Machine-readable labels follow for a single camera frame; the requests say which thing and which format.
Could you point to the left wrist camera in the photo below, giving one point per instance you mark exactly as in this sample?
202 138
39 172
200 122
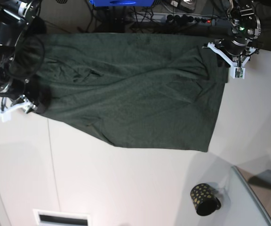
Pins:
237 72

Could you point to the blue box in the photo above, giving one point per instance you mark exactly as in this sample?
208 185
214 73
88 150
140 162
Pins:
128 3

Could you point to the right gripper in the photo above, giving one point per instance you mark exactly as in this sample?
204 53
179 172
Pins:
17 95

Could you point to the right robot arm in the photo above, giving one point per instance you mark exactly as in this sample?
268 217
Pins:
10 47

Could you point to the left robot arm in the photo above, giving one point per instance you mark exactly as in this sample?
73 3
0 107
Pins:
242 18

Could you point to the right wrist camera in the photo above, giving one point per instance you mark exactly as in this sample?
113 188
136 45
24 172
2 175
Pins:
5 115

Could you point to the dark green t-shirt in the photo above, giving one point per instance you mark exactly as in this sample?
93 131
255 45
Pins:
131 90

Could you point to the white power strip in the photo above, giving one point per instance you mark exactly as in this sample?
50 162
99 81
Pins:
178 18

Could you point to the white slotted plate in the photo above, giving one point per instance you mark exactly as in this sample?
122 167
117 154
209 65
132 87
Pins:
56 218

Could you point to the grey tray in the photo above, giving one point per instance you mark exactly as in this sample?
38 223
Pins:
260 195

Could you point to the black mug with gold dots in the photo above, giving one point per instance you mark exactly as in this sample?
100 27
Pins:
204 199

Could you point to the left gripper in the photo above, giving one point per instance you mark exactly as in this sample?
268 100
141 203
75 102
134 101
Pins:
236 52

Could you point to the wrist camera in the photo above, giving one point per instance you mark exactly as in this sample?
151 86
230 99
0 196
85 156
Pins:
5 115
237 72

